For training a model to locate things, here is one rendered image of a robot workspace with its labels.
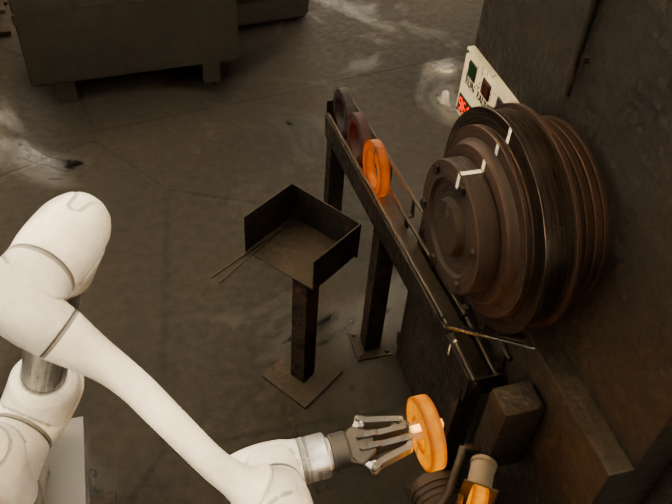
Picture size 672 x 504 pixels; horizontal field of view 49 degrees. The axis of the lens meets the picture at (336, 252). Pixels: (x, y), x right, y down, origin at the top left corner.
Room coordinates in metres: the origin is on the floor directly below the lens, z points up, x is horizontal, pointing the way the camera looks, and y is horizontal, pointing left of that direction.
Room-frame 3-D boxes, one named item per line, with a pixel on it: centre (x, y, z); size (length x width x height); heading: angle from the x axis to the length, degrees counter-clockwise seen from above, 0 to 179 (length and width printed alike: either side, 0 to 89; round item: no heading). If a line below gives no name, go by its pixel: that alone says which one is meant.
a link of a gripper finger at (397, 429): (0.79, -0.12, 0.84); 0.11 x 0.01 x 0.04; 111
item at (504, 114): (1.15, -0.33, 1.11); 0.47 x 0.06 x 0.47; 19
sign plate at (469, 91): (1.51, -0.33, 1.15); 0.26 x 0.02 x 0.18; 19
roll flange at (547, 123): (1.18, -0.41, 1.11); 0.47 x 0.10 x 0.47; 19
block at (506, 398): (0.93, -0.42, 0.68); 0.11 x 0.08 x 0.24; 109
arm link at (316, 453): (0.73, 0.01, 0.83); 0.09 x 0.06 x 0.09; 19
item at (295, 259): (1.53, 0.10, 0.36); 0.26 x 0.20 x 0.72; 54
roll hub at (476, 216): (1.12, -0.24, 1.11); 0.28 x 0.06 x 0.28; 19
